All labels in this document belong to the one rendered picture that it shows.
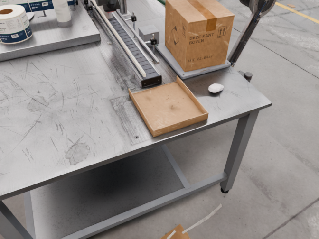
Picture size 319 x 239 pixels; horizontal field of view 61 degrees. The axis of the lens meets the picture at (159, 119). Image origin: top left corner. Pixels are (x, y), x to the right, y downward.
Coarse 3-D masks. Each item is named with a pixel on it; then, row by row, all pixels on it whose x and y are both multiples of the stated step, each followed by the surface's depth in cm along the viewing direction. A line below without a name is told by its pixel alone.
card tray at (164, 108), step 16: (144, 96) 129; (160, 96) 129; (176, 96) 129; (192, 96) 125; (144, 112) 121; (160, 112) 121; (176, 112) 121; (192, 112) 121; (208, 112) 116; (160, 128) 109; (176, 128) 113
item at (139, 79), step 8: (96, 16) 191; (104, 24) 173; (128, 32) 166; (120, 48) 152; (128, 64) 145; (152, 64) 140; (136, 72) 136; (144, 80) 131; (152, 80) 133; (160, 80) 136
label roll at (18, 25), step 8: (0, 8) 156; (8, 8) 155; (16, 8) 155; (0, 16) 148; (8, 16) 148; (16, 16) 148; (24, 16) 153; (0, 24) 147; (8, 24) 148; (16, 24) 150; (24, 24) 154; (0, 32) 150; (8, 32) 151; (16, 32) 152; (24, 32) 156; (32, 32) 164; (0, 40) 155; (8, 40) 154; (16, 40) 155; (24, 40) 158
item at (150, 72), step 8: (112, 16) 181; (112, 24) 173; (120, 24) 173; (112, 32) 165; (120, 32) 165; (128, 40) 158; (128, 48) 152; (136, 48) 152; (128, 56) 146; (136, 56) 146; (144, 56) 146; (144, 64) 140; (152, 72) 135
